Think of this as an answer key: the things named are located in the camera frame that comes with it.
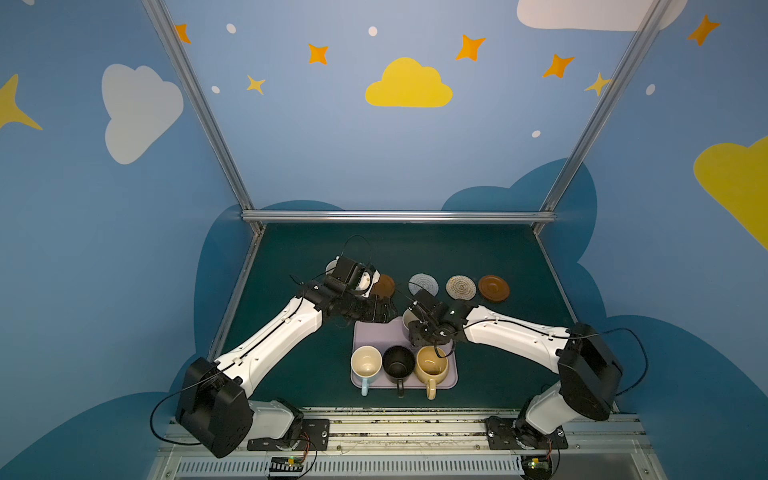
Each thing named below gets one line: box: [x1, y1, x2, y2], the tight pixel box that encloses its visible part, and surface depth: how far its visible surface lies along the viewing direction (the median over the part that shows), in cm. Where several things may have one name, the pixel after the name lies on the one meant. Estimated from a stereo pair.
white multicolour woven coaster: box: [446, 275, 477, 301], surface depth 106 cm
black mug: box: [382, 345, 416, 398], surface depth 80 cm
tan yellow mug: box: [415, 345, 449, 400], surface depth 79 cm
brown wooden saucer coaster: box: [478, 275, 510, 302], surface depth 106 cm
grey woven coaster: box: [408, 273, 439, 297], surface depth 107 cm
